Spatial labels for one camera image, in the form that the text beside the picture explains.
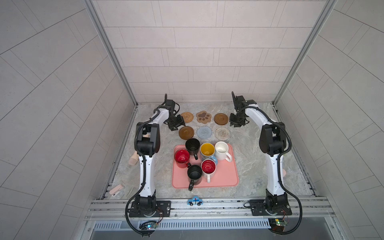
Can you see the woven rattan round coaster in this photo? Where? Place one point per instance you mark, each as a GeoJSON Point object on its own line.
{"type": "Point", "coordinates": [187, 116]}

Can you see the blue toy car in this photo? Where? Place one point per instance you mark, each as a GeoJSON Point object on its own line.
{"type": "Point", "coordinates": [195, 201]}

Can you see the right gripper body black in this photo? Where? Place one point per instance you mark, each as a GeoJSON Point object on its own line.
{"type": "Point", "coordinates": [238, 119]}

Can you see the paw shaped cork coaster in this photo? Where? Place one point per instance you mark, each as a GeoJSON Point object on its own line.
{"type": "Point", "coordinates": [203, 117]}

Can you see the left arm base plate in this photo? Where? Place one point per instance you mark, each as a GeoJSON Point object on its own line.
{"type": "Point", "coordinates": [162, 208]}

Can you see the pink rectangular tray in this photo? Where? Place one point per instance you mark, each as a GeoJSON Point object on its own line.
{"type": "Point", "coordinates": [226, 175]}

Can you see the white mug red inside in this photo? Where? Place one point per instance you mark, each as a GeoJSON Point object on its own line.
{"type": "Point", "coordinates": [208, 167]}

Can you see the right circuit board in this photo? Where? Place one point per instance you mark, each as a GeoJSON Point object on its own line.
{"type": "Point", "coordinates": [278, 225]}

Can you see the ventilation grille strip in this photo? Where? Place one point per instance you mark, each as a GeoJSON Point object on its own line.
{"type": "Point", "coordinates": [205, 224]}

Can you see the dark brown wooden coaster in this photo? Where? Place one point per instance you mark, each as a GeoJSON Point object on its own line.
{"type": "Point", "coordinates": [186, 133]}

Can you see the circuit board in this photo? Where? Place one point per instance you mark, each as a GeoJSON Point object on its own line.
{"type": "Point", "coordinates": [149, 226]}
{"type": "Point", "coordinates": [278, 225]}

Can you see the multicolour woven round coaster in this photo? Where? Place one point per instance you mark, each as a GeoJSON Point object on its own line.
{"type": "Point", "coordinates": [222, 133]}

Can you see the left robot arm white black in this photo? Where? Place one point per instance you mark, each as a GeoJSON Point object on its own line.
{"type": "Point", "coordinates": [147, 143]}

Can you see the wooden rolling pin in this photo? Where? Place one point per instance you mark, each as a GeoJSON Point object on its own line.
{"type": "Point", "coordinates": [134, 159]}

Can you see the yellow inside mug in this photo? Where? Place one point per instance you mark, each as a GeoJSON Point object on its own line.
{"type": "Point", "coordinates": [207, 151]}

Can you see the black mug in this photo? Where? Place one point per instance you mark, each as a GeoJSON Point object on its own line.
{"type": "Point", "coordinates": [193, 146]}
{"type": "Point", "coordinates": [195, 175]}

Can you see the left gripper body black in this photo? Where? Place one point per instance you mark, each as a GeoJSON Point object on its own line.
{"type": "Point", "coordinates": [174, 121]}

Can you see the black mug front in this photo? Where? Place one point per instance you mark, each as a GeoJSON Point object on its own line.
{"type": "Point", "coordinates": [195, 175]}

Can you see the grey-blue woven round coaster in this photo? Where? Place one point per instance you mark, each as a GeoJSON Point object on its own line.
{"type": "Point", "coordinates": [204, 132]}

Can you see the red mug left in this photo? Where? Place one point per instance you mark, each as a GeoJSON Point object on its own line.
{"type": "Point", "coordinates": [182, 158]}

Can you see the left circuit board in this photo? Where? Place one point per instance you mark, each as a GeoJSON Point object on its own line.
{"type": "Point", "coordinates": [149, 226]}

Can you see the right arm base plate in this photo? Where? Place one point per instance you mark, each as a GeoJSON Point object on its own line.
{"type": "Point", "coordinates": [259, 208]}

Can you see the pink eraser block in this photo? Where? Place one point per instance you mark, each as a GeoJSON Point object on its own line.
{"type": "Point", "coordinates": [116, 190]}

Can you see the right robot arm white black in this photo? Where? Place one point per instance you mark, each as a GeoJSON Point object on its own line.
{"type": "Point", "coordinates": [274, 142]}

